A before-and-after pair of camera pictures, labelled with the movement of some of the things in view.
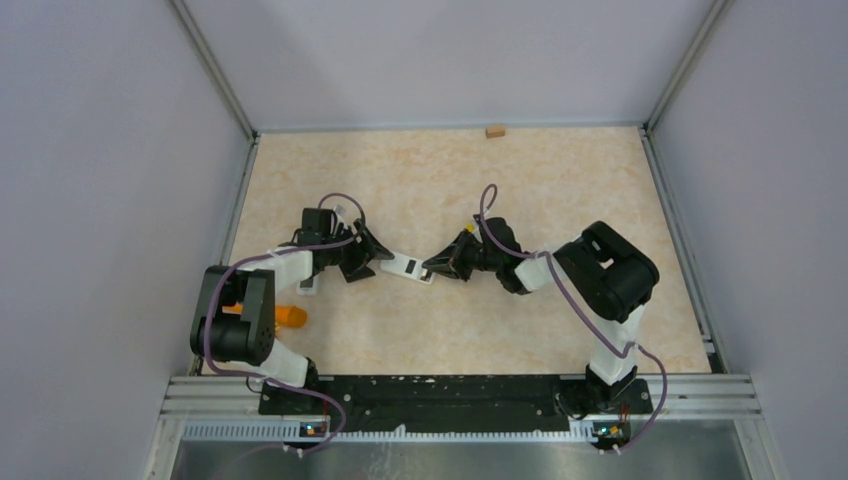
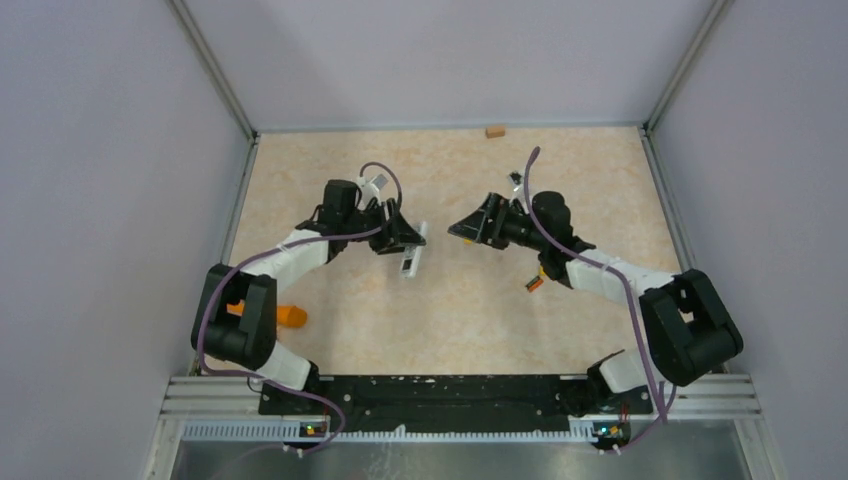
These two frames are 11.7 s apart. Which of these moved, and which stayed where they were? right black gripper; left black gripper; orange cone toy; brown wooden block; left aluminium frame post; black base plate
Moved: right black gripper; left black gripper
Stayed: orange cone toy; left aluminium frame post; black base plate; brown wooden block
